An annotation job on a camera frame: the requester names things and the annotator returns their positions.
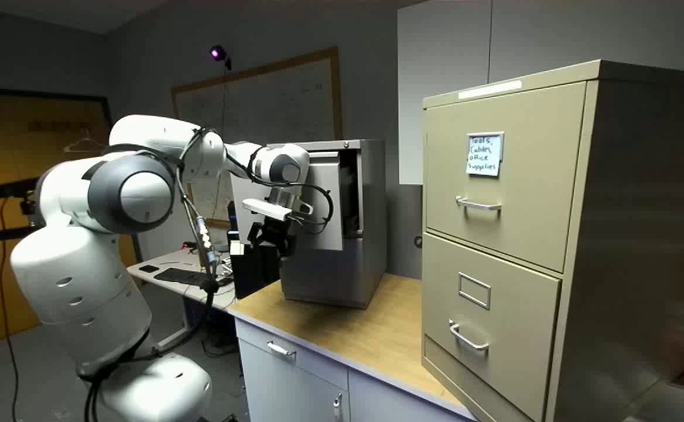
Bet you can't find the grey open cabinet drawer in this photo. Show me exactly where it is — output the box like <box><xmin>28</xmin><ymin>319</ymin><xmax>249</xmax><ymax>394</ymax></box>
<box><xmin>290</xmin><ymin>147</ymin><xmax>360</xmax><ymax>252</ymax></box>

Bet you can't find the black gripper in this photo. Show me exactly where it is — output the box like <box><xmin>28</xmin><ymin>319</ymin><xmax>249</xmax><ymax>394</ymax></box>
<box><xmin>245</xmin><ymin>216</ymin><xmax>299</xmax><ymax>258</ymax></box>

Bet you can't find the light wooden desk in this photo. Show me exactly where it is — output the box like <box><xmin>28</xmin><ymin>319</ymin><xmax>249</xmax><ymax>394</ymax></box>
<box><xmin>124</xmin><ymin>242</ymin><xmax>240</xmax><ymax>351</ymax></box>

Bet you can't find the silver counter drawer handle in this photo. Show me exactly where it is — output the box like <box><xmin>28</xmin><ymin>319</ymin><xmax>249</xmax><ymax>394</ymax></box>
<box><xmin>265</xmin><ymin>338</ymin><xmax>299</xmax><ymax>361</ymax></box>

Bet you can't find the thin black hanging cable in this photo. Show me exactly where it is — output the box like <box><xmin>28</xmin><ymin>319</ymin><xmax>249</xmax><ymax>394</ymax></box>
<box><xmin>0</xmin><ymin>195</ymin><xmax>23</xmax><ymax>422</ymax></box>

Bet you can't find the black box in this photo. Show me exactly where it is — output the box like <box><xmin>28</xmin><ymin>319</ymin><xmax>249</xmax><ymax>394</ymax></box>
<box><xmin>229</xmin><ymin>242</ymin><xmax>286</xmax><ymax>302</ymax></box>

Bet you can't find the black camera on stand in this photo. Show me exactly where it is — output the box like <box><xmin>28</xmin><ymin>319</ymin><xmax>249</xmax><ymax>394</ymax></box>
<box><xmin>0</xmin><ymin>176</ymin><xmax>45</xmax><ymax>245</ymax></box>

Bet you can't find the beige drawer with paper label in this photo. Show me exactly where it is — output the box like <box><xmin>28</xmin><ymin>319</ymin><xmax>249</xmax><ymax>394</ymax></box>
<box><xmin>421</xmin><ymin>80</ymin><xmax>587</xmax><ymax>273</ymax></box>

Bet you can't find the orange door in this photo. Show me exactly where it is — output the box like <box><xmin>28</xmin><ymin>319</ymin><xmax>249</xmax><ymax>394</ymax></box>
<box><xmin>0</xmin><ymin>87</ymin><xmax>140</xmax><ymax>349</ymax></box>

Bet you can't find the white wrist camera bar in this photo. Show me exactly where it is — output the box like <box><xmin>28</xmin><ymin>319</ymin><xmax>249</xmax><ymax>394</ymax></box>
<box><xmin>241</xmin><ymin>196</ymin><xmax>295</xmax><ymax>222</ymax></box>

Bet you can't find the small grey filing cabinet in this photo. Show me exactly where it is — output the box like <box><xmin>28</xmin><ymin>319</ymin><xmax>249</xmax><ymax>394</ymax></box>
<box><xmin>278</xmin><ymin>136</ymin><xmax>388</xmax><ymax>309</ymax></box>

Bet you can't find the large beige filing cabinet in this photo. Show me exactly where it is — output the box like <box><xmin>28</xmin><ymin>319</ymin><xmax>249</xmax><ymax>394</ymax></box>
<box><xmin>420</xmin><ymin>57</ymin><xmax>684</xmax><ymax>422</ymax></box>

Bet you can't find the white paper label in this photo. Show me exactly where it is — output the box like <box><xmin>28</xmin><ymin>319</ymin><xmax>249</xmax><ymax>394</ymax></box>
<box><xmin>464</xmin><ymin>128</ymin><xmax>507</xmax><ymax>181</ymax></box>

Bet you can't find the beige drawer with empty label holder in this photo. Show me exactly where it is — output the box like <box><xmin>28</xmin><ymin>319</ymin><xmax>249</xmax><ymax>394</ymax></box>
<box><xmin>420</xmin><ymin>229</ymin><xmax>564</xmax><ymax>422</ymax></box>

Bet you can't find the camera with purple light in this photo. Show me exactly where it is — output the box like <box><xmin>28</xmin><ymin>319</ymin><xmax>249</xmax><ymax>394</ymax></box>
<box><xmin>206</xmin><ymin>43</ymin><xmax>234</xmax><ymax>72</ymax></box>

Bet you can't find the black flat keyboard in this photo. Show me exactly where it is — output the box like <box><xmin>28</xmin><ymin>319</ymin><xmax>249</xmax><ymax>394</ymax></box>
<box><xmin>152</xmin><ymin>265</ymin><xmax>213</xmax><ymax>288</ymax></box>

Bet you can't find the wood framed whiteboard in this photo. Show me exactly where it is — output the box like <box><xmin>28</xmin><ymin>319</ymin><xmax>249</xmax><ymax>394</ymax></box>
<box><xmin>172</xmin><ymin>43</ymin><xmax>344</xmax><ymax>145</ymax></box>

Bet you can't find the wooden top white counter cabinet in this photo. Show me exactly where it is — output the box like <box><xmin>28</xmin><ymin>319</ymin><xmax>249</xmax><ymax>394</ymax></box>
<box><xmin>226</xmin><ymin>272</ymin><xmax>477</xmax><ymax>422</ymax></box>

